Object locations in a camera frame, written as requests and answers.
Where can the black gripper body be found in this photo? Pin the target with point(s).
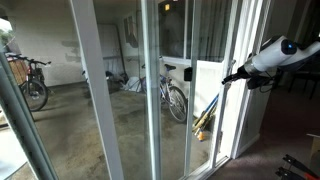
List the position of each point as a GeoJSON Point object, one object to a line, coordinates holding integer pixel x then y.
{"type": "Point", "coordinates": [244, 74]}

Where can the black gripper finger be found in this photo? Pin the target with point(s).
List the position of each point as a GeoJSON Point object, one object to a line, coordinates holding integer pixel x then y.
{"type": "Point", "coordinates": [228, 79]}

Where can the white framed sliding glass door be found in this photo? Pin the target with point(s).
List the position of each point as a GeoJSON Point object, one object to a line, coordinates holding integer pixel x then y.
{"type": "Point", "coordinates": [96, 100]}

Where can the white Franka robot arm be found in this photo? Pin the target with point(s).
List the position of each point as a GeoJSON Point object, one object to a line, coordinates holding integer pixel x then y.
{"type": "Point", "coordinates": [276, 53]}

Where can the narrow white door stile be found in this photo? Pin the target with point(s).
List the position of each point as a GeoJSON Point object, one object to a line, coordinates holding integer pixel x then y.
{"type": "Point", "coordinates": [192, 100]}

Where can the white door sill track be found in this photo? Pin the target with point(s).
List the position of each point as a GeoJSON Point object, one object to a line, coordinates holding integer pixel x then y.
{"type": "Point", "coordinates": [210, 168]}

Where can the black chair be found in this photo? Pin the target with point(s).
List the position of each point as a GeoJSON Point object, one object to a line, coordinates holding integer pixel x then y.
{"type": "Point", "coordinates": [301, 80]}

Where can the white bicycle with blue saddle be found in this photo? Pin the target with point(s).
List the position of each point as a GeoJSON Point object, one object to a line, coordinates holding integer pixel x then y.
{"type": "Point", "coordinates": [173, 100]}

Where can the small yellow bottle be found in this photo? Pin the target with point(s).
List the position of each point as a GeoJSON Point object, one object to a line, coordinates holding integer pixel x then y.
{"type": "Point", "coordinates": [200, 136]}

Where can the white framed house window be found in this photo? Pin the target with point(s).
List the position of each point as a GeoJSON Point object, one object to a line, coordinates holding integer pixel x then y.
{"type": "Point", "coordinates": [173, 30]}

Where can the white cloth heap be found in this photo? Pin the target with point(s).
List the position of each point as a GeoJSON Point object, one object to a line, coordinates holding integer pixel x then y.
{"type": "Point", "coordinates": [133, 85]}

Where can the cardboard box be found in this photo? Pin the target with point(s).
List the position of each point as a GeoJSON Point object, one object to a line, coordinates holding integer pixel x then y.
{"type": "Point", "coordinates": [315, 150]}

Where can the red and black clamp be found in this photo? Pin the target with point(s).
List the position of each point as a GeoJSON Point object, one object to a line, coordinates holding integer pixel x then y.
{"type": "Point", "coordinates": [300, 165]}

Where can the black bags pile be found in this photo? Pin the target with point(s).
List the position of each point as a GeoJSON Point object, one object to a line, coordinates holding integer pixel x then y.
{"type": "Point", "coordinates": [115, 83]}

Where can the white leaning panel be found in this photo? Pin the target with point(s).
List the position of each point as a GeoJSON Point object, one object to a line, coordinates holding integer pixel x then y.
{"type": "Point", "coordinates": [110, 46]}

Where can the dark bicycle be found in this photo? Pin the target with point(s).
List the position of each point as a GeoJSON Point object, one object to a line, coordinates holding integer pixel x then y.
{"type": "Point", "coordinates": [33, 93]}

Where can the wicker basket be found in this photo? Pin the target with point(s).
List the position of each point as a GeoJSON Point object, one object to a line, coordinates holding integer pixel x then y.
{"type": "Point", "coordinates": [16, 71]}

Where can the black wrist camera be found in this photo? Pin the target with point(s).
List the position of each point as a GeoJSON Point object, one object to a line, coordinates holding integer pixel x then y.
{"type": "Point", "coordinates": [260, 82]}

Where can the black wall box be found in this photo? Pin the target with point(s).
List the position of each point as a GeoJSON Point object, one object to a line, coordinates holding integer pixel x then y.
{"type": "Point", "coordinates": [187, 74]}

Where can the white door frame jamb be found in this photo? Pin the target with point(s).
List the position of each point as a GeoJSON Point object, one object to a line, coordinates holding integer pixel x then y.
{"type": "Point", "coordinates": [20, 126]}
{"type": "Point", "coordinates": [248, 116]}

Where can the orange wall lamp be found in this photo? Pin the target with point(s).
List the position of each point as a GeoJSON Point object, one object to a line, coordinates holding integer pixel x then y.
{"type": "Point", "coordinates": [167, 7]}

